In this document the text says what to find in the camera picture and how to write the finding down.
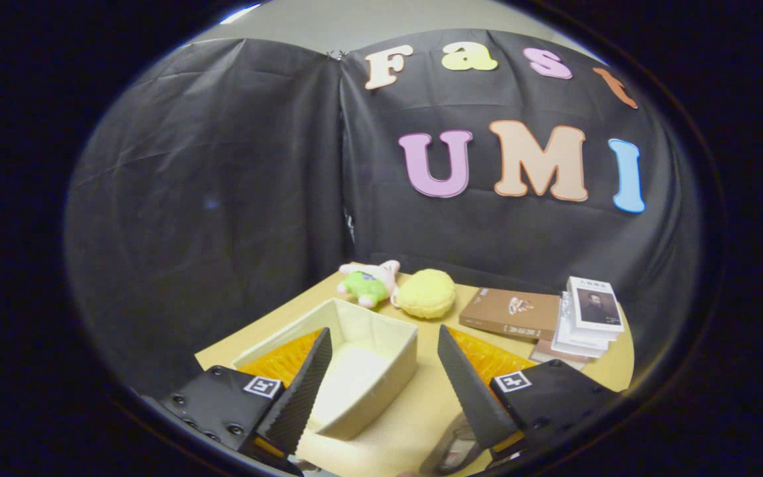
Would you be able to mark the yellow round plush toy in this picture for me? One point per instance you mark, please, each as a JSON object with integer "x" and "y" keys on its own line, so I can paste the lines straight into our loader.
{"x": 426, "y": 295}

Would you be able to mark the brown book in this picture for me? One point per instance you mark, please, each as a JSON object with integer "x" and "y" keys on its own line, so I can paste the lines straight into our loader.
{"x": 507, "y": 311}

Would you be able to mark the beige fabric storage box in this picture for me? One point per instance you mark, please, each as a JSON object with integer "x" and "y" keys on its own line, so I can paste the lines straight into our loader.
{"x": 381, "y": 344}

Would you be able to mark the black backdrop cloth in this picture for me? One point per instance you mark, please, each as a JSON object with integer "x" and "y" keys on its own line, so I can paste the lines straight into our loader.
{"x": 222, "y": 199}

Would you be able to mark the brown fleece shoe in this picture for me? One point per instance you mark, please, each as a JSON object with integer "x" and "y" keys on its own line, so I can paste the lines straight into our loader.
{"x": 451, "y": 447}

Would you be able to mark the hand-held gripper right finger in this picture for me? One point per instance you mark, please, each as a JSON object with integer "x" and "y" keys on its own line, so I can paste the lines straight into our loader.
{"x": 474, "y": 391}

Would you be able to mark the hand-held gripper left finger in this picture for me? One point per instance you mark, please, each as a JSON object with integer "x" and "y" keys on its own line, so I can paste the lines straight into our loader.
{"x": 299, "y": 391}

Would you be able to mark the pink and green plush toy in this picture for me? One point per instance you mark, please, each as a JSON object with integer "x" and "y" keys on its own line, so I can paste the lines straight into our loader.
{"x": 367, "y": 285}

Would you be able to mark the plain white book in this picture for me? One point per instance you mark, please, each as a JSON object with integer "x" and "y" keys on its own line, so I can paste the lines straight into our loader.
{"x": 577, "y": 341}

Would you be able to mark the pale pink book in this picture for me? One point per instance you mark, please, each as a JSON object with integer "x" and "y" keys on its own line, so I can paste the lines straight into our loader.
{"x": 554, "y": 354}

